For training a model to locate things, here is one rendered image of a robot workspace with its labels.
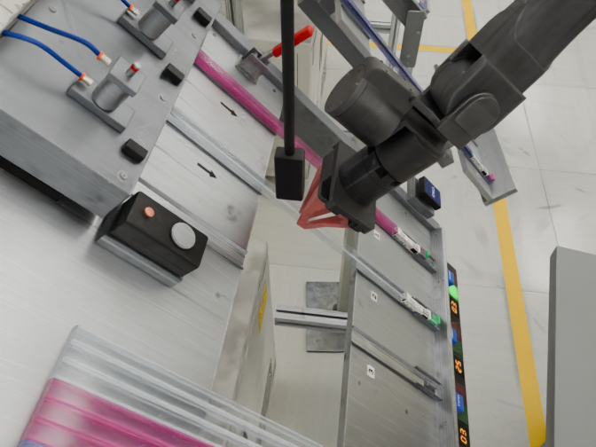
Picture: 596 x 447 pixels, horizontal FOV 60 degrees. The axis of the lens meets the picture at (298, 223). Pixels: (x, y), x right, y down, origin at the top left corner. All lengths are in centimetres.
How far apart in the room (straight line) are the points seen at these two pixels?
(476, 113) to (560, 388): 61
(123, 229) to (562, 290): 87
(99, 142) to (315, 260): 141
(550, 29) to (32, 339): 49
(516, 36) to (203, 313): 38
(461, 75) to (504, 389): 125
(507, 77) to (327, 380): 119
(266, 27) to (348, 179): 117
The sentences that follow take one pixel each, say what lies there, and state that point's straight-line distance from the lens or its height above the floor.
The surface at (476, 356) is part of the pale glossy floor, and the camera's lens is 169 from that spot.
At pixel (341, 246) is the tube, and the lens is 68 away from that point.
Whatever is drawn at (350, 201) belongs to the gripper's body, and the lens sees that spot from 58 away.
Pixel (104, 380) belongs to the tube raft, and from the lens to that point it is 43.
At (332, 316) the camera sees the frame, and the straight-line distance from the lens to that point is 130.
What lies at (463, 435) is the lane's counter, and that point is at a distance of 86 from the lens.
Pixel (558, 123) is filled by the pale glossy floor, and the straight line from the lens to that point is 257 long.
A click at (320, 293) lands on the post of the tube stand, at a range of 170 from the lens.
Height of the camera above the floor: 143
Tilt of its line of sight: 49 degrees down
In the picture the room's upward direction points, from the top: straight up
